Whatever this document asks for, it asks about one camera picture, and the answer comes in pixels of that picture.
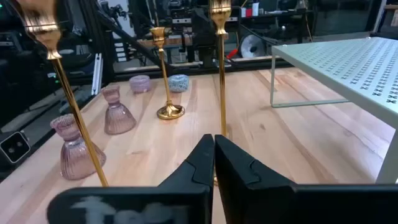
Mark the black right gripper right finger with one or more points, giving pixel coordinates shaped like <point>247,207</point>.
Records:
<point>248,193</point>

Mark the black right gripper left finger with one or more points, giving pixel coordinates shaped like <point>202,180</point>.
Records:
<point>186,189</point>

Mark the short gold candlestick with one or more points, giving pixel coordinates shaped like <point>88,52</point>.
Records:
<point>169,111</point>

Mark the pink ribbed glass candle holder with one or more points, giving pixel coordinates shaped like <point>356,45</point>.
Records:
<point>118,118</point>
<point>74,161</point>

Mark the blue white patterned candle bowl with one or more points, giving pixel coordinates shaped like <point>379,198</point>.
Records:
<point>178,83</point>

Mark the pink round candle bowl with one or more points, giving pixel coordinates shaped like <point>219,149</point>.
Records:
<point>140,84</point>

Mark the tall gold candlestick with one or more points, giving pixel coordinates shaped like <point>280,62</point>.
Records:
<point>46,34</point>
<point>220,15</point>

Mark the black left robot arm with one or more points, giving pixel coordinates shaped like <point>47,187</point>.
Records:
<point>203,34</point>

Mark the white aluminium profile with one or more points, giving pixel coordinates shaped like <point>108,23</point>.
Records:
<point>97,74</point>

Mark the round grey fan disc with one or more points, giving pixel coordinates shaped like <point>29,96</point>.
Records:
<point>252,46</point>

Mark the pale green metal shelf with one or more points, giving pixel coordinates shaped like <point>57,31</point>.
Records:
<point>357,68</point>

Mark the black table edge rail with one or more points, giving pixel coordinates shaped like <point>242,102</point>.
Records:
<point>202,71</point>

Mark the black diagonal frame strut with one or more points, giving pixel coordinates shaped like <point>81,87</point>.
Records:
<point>133,40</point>

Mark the black table-level camera box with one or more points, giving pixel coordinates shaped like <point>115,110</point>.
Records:
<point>14,147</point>

